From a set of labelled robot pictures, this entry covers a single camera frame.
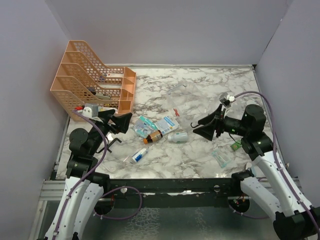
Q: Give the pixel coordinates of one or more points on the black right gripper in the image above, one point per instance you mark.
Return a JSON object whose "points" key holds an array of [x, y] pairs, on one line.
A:
{"points": [[208, 130]]}

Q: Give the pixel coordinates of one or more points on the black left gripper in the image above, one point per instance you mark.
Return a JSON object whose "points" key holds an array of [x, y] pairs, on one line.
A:
{"points": [[122, 121]]}

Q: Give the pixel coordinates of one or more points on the clear medicine kit box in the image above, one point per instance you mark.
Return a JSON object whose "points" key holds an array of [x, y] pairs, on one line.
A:
{"points": [[188, 104]]}

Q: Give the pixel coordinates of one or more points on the white plastic bottle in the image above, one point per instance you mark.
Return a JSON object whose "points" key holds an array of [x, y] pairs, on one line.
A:
{"points": [[179, 137]]}

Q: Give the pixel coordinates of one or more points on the teal bandage packet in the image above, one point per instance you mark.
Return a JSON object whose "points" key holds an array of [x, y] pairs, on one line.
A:
{"points": [[146, 121], [142, 129]]}

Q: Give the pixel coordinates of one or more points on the blue white gauze packet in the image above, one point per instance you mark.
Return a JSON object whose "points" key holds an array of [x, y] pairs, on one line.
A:
{"points": [[167, 125]]}

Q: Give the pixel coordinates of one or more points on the brown syrup bottle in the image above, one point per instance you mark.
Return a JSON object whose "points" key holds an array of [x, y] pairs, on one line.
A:
{"points": [[153, 137]]}

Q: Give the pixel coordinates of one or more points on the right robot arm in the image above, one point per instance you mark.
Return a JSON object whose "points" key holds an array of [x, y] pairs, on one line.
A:
{"points": [[293, 216]]}

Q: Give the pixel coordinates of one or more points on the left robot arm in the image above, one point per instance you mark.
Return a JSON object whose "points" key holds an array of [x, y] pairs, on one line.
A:
{"points": [[83, 186]]}

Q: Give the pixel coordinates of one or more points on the stapler in organizer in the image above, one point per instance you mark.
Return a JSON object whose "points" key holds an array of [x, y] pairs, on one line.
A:
{"points": [[97, 95]]}

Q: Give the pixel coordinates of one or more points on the small green box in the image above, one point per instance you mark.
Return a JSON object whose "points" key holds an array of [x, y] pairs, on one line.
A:
{"points": [[235, 146]]}

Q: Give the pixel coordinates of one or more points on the clear teal wrapped pad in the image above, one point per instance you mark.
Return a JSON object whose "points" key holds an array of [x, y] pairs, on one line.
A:
{"points": [[221, 158]]}

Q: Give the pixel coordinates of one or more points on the red white box in organizer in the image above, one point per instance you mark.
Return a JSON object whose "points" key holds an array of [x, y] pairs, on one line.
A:
{"points": [[114, 75]]}

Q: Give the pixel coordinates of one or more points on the blue white wrapped tube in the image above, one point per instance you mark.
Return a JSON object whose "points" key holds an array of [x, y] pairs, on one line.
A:
{"points": [[136, 157]]}

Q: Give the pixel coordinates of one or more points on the orange plastic file organizer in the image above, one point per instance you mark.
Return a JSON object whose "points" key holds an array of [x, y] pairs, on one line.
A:
{"points": [[81, 71]]}

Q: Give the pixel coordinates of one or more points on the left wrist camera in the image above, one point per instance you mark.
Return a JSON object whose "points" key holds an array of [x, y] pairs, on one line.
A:
{"points": [[89, 110]]}

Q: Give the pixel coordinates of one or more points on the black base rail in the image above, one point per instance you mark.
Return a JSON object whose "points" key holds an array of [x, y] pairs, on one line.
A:
{"points": [[171, 193]]}

